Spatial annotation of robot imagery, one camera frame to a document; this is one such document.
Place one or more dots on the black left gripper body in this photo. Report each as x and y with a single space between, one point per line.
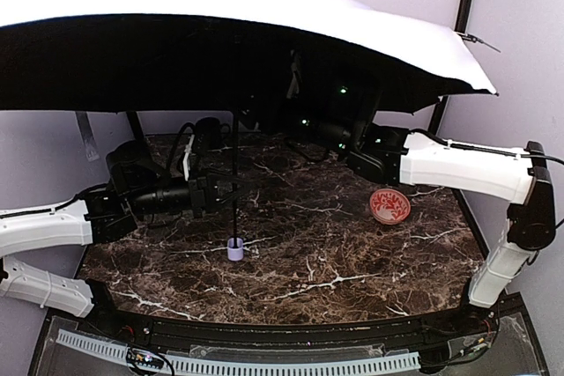
199 194

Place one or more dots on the lavender folding umbrella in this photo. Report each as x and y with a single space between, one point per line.
315 70

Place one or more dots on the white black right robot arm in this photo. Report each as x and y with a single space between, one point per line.
390 155

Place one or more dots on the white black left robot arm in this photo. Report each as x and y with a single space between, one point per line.
138 187

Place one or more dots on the red patterned ceramic bowl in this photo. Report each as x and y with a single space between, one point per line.
389 206

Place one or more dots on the black left corner post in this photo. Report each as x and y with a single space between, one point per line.
135 125

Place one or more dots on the black corner post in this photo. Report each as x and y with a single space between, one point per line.
462 18
135 125

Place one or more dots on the grey slotted cable duct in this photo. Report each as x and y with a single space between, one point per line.
207 360

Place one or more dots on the small circuit board with wires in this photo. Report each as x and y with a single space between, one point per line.
146 362

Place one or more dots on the black front table rail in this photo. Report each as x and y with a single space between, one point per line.
427 331

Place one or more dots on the black right corner post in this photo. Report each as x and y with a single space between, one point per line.
462 18

